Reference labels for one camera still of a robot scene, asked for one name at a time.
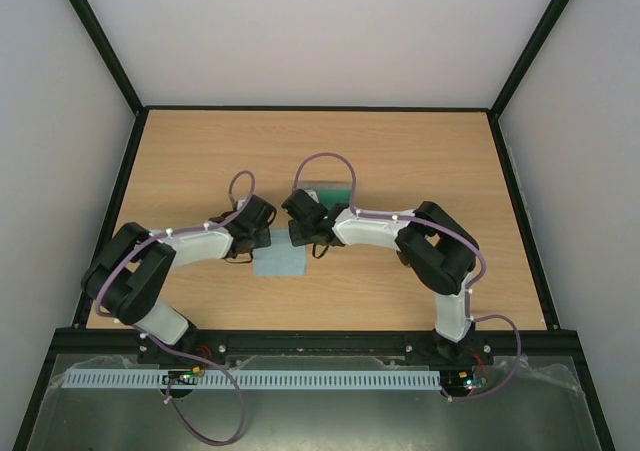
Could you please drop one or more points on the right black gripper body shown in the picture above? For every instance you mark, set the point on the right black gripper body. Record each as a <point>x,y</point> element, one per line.
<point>297,234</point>

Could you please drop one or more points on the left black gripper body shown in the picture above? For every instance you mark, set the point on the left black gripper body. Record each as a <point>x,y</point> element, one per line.
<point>263,240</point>

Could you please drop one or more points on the grey felt glasses case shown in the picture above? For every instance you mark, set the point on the grey felt glasses case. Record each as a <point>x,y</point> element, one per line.
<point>329,192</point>

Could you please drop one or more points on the light blue cleaning cloth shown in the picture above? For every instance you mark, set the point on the light blue cleaning cloth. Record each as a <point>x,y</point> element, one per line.
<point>281,258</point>

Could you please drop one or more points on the black round sunglasses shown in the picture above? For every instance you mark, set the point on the black round sunglasses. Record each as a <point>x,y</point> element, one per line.
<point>403,259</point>

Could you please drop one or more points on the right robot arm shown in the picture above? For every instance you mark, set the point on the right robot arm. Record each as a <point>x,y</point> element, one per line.
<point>427,240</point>

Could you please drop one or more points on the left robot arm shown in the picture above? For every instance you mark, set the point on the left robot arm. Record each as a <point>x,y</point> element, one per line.
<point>126,278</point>

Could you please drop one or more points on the clear plastic sheet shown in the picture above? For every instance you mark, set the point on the clear plastic sheet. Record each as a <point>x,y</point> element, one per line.
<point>527,405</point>

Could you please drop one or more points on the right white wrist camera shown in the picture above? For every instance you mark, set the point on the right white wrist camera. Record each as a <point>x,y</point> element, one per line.
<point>312,193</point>

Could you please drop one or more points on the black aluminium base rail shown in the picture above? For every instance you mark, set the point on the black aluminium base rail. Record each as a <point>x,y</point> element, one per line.
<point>227,347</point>

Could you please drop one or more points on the light blue slotted cable duct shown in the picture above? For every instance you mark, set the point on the light blue slotted cable duct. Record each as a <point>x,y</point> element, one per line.
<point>254,380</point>

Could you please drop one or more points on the black cage frame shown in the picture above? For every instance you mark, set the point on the black cage frame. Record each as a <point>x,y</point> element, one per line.
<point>552,342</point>

